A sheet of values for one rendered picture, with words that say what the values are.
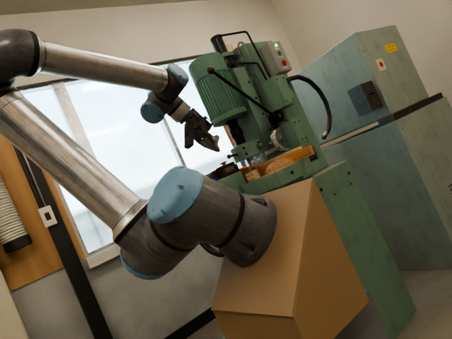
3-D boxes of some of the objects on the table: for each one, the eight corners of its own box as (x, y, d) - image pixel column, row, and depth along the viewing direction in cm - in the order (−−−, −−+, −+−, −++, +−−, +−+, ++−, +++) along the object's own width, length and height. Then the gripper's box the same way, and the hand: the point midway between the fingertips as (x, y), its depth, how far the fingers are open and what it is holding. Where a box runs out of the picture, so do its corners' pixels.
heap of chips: (261, 177, 144) (257, 168, 144) (282, 167, 153) (279, 159, 153) (276, 171, 137) (272, 162, 137) (298, 161, 146) (294, 152, 146)
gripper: (195, 104, 151) (231, 138, 158) (185, 112, 159) (220, 144, 165) (185, 117, 147) (222, 151, 153) (175, 125, 154) (211, 158, 160)
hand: (216, 151), depth 157 cm, fingers closed
